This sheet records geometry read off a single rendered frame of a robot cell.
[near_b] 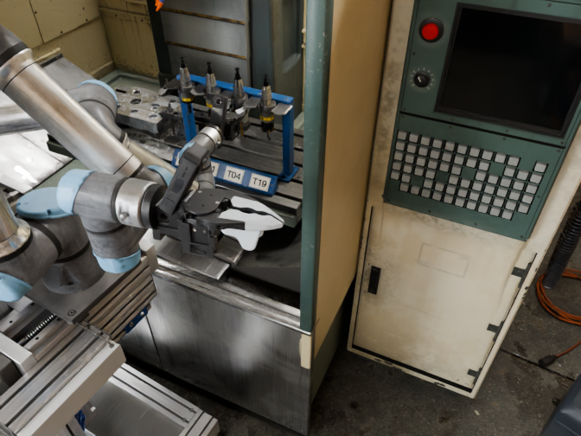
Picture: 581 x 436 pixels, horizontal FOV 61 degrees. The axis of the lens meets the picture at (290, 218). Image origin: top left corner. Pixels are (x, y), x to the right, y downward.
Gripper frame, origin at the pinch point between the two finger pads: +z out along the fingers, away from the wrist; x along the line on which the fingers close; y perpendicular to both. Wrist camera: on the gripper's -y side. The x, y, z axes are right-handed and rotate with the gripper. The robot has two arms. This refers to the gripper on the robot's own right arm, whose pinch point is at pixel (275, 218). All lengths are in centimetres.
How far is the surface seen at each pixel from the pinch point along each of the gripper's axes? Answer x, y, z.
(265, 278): -74, 80, -25
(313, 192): -38.7, 18.2, -2.3
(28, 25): -169, 27, -188
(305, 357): -48, 86, -3
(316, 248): -42, 36, -1
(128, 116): -115, 44, -100
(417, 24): -74, -13, 13
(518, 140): -73, 13, 44
